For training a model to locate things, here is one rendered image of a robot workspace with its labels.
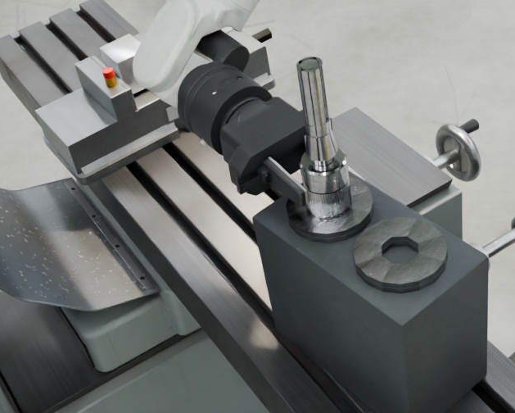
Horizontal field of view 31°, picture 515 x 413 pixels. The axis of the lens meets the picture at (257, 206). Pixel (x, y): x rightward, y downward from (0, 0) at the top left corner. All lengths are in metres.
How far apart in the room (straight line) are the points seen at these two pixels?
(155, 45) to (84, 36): 0.66
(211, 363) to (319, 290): 0.54
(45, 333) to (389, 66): 1.94
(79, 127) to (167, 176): 0.15
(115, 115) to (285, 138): 0.45
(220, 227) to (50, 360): 0.36
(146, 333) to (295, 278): 0.44
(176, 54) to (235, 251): 0.29
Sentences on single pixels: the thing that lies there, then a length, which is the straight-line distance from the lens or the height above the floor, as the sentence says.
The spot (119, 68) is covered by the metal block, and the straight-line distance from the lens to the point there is 1.38.
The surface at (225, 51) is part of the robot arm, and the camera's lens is 1.07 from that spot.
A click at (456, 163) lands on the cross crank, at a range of 1.80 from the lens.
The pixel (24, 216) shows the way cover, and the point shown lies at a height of 0.90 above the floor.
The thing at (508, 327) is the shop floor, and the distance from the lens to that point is 2.34.
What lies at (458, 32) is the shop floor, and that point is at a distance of 3.31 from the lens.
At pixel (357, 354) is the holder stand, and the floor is 1.03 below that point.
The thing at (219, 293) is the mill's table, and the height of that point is 0.94.
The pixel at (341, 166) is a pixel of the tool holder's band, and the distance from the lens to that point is 0.92.
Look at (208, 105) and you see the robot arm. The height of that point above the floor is 1.21.
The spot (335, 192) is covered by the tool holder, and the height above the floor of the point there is 1.17.
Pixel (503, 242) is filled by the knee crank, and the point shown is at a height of 0.53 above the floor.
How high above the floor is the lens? 1.79
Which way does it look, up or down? 42 degrees down
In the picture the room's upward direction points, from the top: 12 degrees counter-clockwise
